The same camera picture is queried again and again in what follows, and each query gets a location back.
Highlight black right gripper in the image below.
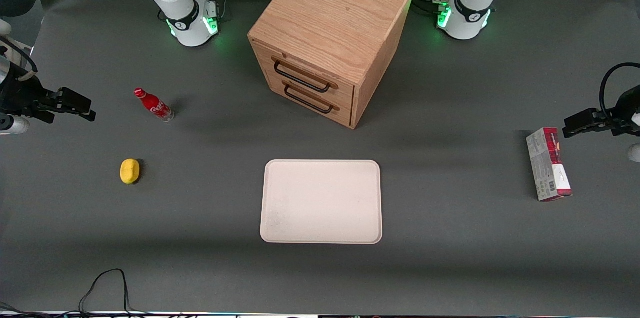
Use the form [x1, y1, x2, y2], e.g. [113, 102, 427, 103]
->
[0, 72, 97, 124]

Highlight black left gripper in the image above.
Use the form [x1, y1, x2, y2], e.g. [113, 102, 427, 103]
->
[562, 85, 640, 139]

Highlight red coke bottle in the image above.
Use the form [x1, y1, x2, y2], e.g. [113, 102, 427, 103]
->
[133, 87, 176, 122]

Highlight cream rectangular tray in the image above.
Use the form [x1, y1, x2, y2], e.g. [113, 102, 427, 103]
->
[260, 159, 383, 244]

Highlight grey and red carton box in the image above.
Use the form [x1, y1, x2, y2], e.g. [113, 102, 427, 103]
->
[526, 127, 573, 202]

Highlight yellow lemon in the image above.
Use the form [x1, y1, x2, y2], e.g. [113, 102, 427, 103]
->
[120, 158, 141, 185]

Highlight upper wooden drawer front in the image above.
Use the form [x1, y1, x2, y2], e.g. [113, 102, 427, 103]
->
[252, 42, 357, 106]

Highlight wooden drawer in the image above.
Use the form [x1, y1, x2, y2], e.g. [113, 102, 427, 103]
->
[262, 70, 355, 127]
[252, 42, 357, 106]

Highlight lower wooden drawer front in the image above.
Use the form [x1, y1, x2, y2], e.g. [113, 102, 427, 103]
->
[262, 70, 355, 127]

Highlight wooden drawer cabinet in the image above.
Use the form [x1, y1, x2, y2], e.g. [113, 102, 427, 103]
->
[247, 0, 415, 130]

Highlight black left arm wrist cable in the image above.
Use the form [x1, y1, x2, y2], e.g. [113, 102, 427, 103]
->
[599, 62, 640, 119]

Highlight black arm wrist cable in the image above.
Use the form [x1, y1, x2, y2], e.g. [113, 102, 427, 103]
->
[599, 62, 640, 119]
[0, 38, 39, 81]

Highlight black right arm wrist cable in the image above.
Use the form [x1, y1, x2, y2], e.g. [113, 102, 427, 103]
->
[0, 38, 39, 81]

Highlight black looped floor cable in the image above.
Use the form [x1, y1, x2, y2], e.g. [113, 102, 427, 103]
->
[0, 268, 151, 318]

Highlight black upper drawer handle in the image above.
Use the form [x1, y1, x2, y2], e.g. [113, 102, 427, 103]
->
[272, 59, 333, 93]

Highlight black drawer handle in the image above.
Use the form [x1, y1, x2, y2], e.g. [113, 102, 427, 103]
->
[272, 59, 333, 93]
[283, 83, 334, 114]

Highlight black lower drawer handle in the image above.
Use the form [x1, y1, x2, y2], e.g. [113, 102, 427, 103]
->
[283, 83, 334, 114]

